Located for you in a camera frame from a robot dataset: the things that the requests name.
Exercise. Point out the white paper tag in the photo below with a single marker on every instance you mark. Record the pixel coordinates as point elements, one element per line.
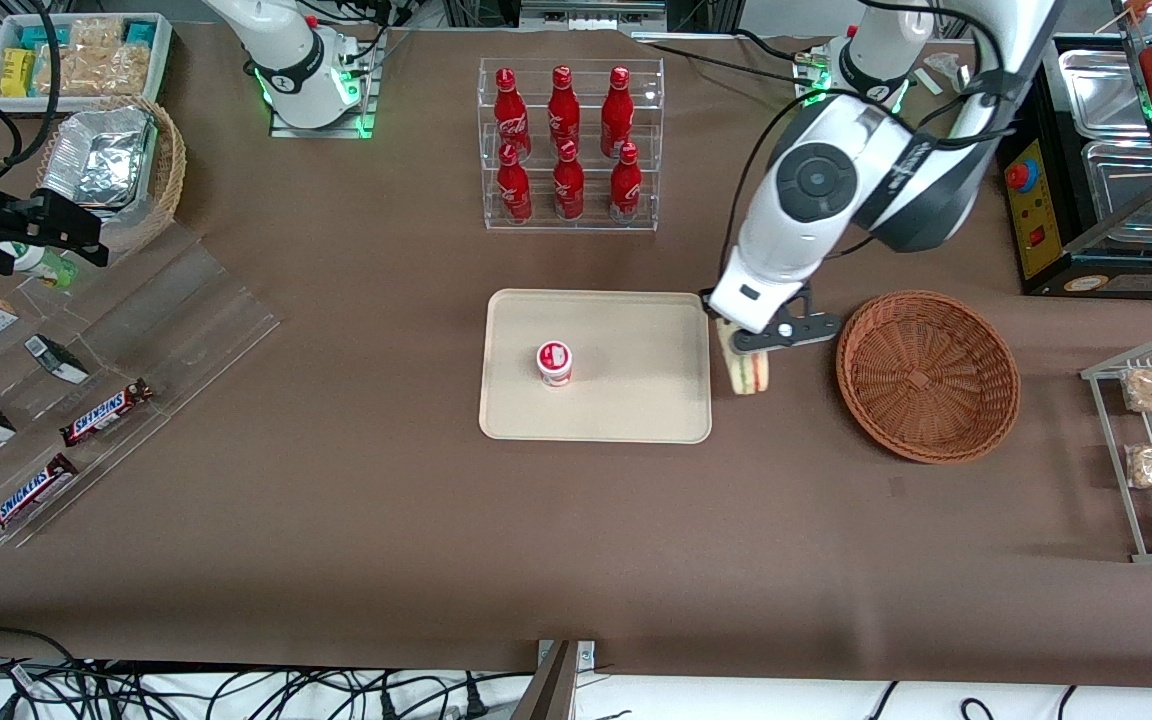
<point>931,80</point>

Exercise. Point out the black food warmer machine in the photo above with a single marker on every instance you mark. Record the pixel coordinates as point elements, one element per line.
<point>1066,260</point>

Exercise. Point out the triangle sandwich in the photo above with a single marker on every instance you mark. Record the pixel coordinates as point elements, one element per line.
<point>748,375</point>

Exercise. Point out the clear acrylic tiered stand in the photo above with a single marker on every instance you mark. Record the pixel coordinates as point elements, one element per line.
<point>176,320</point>

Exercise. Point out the brown round wicker basket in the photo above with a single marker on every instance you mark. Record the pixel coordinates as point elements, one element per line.
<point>926,380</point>

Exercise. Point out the brown snickers bar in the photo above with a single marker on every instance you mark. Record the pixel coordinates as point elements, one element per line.
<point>28,495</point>
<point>106,412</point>

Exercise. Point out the red emergency stop button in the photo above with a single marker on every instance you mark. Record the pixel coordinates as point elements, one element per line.
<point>1019,174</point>

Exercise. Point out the yellow snack packet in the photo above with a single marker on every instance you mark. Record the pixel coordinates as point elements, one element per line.
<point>17,72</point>

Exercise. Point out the teal snack packet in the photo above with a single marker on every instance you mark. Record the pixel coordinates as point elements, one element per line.
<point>140,33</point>
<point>41,36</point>

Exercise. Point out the metal table edge bracket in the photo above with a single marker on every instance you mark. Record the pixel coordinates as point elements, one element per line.
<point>586,655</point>

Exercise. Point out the red white yogurt cup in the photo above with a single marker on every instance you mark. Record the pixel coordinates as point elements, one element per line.
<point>554,362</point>

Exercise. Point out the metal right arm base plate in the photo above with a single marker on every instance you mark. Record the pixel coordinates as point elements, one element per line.
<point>366,100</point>

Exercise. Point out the silver metal warmer tray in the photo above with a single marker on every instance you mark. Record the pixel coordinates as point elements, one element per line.
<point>1136,185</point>
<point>1101,95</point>

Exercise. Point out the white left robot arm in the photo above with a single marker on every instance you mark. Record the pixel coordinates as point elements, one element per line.
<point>816,180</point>

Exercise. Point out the silver foil container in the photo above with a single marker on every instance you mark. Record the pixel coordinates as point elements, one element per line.
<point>96,160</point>

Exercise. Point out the clear acrylic bottle rack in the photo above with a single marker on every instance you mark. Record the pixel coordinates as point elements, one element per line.
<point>571,228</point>

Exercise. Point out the white plastic snack bin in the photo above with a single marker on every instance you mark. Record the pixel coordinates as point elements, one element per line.
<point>161,60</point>

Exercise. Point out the clear rice cracker pack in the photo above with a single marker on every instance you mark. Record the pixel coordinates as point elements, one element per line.
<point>98,33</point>
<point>96,72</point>

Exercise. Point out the green white small bottle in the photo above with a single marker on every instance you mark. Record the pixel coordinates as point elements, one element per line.
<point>41,264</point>

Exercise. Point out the red cola bottle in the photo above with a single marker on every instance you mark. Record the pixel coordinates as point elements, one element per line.
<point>509,110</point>
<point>568,192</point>
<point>513,195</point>
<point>563,105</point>
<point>617,110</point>
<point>625,195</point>

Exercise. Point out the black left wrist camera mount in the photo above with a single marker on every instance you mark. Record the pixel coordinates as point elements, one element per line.
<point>796,328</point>

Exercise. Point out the beige plastic tray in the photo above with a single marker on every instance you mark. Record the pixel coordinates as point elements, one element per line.
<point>626,380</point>

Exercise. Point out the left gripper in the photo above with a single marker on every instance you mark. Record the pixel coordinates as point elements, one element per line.
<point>705,298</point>

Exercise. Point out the tan wicker basket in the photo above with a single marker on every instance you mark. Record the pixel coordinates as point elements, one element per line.
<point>168,170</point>

